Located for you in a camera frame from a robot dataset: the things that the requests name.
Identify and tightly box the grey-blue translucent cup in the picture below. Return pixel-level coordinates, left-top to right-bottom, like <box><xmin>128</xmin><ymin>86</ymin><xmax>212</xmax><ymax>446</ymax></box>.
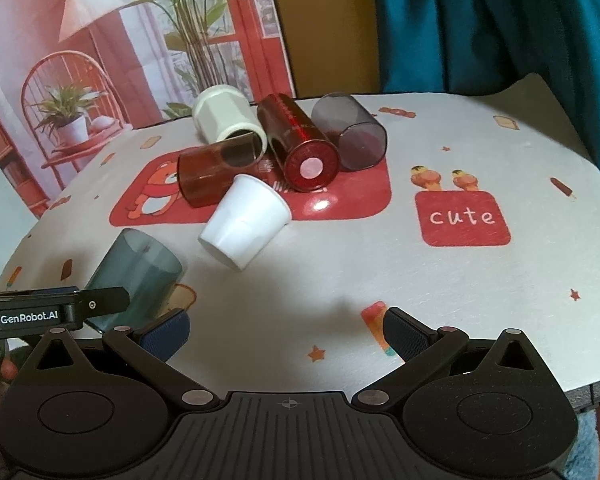
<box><xmin>86</xmin><ymin>228</ymin><xmax>183</xmax><ymax>333</ymax></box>

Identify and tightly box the white plastic cup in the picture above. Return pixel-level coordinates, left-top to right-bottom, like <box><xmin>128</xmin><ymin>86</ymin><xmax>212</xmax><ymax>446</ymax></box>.
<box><xmin>198</xmin><ymin>174</ymin><xmax>291</xmax><ymax>271</ymax></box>

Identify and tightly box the brown translucent cup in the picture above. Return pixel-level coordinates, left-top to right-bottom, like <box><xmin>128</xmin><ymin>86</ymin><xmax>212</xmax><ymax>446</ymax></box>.
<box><xmin>178</xmin><ymin>133</ymin><xmax>263</xmax><ymax>208</ymax></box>

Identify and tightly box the purple-grey translucent cup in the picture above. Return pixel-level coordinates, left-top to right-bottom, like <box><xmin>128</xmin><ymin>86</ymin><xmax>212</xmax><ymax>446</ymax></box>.
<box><xmin>311</xmin><ymin>92</ymin><xmax>388</xmax><ymax>171</ymax></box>

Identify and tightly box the cream faceted cup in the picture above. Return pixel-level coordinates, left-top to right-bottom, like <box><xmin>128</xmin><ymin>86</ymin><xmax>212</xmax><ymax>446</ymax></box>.
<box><xmin>192</xmin><ymin>84</ymin><xmax>268</xmax><ymax>156</ymax></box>

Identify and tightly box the printed room backdrop poster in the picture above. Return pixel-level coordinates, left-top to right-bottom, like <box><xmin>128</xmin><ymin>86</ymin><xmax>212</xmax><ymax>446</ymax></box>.
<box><xmin>0</xmin><ymin>0</ymin><xmax>294</xmax><ymax>216</ymax></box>

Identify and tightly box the patterned white tablecloth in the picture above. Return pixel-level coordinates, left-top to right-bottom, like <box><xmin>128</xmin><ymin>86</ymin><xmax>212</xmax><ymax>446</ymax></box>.
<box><xmin>0</xmin><ymin>75</ymin><xmax>600</xmax><ymax>394</ymax></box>

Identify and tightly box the red metallic tumbler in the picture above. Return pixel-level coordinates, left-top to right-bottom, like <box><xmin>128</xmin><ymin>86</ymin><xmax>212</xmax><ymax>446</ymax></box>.
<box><xmin>257</xmin><ymin>93</ymin><xmax>340</xmax><ymax>192</ymax></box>

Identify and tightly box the teal curtain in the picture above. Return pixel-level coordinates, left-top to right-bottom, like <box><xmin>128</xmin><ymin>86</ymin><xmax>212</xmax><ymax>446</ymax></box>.
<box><xmin>375</xmin><ymin>0</ymin><xmax>600</xmax><ymax>168</ymax></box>

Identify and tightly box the wooden panel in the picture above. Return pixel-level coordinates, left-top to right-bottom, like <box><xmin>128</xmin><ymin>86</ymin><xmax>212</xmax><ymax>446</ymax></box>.
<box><xmin>275</xmin><ymin>0</ymin><xmax>380</xmax><ymax>98</ymax></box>

